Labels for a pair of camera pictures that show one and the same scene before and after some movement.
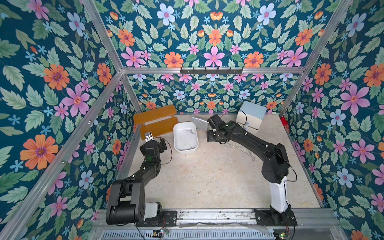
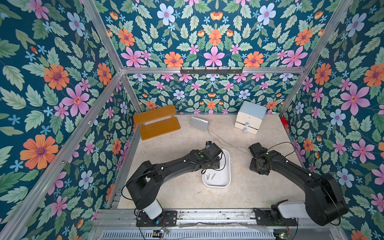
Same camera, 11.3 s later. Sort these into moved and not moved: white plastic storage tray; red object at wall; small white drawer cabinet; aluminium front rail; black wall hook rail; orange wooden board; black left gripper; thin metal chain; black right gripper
Moved: black right gripper; black left gripper; white plastic storage tray
Not moved: red object at wall; orange wooden board; thin metal chain; aluminium front rail; small white drawer cabinet; black wall hook rail
